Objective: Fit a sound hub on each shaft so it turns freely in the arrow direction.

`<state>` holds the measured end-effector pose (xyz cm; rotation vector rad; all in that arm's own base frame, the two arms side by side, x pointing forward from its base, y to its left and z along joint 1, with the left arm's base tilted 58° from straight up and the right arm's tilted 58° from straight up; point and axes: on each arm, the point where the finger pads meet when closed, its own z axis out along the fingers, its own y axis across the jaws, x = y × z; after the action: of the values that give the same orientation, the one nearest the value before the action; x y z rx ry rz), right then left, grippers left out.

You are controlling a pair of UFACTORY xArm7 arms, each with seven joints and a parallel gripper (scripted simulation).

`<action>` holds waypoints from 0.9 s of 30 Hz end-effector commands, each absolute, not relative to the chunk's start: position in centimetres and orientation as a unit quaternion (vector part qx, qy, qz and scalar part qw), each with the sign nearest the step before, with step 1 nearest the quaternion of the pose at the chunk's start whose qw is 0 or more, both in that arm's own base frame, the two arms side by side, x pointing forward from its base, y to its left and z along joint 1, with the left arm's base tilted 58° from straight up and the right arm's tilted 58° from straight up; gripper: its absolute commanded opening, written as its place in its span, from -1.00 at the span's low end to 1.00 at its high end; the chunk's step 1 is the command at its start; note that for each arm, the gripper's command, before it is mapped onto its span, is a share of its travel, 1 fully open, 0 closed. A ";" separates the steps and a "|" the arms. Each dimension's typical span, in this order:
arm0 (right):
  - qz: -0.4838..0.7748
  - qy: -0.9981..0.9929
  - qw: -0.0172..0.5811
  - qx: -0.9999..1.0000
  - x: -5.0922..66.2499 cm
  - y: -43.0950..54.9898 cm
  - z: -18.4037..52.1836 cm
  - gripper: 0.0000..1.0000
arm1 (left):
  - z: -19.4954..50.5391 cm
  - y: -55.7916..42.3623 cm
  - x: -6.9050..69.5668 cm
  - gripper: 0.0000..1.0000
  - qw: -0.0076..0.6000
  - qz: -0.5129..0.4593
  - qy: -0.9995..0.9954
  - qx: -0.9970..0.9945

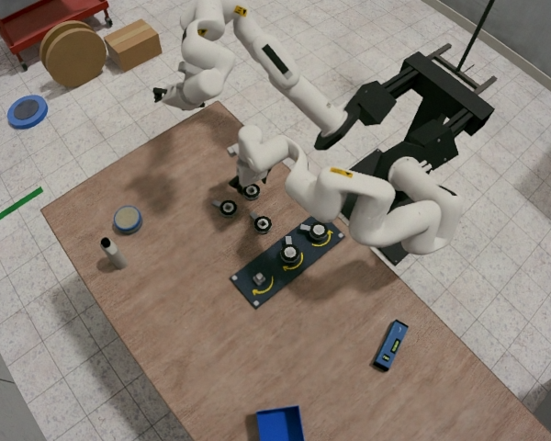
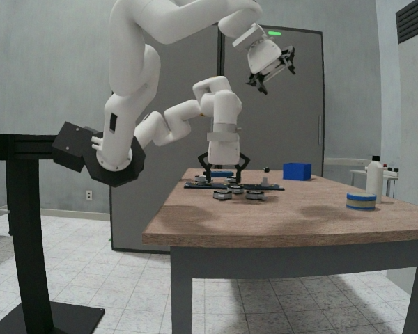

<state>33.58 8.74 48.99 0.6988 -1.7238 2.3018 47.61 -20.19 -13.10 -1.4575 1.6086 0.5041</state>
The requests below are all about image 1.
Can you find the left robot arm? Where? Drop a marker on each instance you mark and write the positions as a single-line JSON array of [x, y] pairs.
[[324, 199]]

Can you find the white plastic bottle with black cap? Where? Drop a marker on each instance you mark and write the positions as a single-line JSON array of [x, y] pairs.
[[114, 254]]

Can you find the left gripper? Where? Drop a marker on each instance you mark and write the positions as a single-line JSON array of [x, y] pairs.
[[245, 177]]

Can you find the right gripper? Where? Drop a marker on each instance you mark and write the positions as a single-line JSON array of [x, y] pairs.
[[172, 97]]

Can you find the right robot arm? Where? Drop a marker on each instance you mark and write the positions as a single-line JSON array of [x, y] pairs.
[[214, 63]]

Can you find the blue box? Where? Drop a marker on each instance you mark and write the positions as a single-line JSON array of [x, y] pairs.
[[281, 424]]

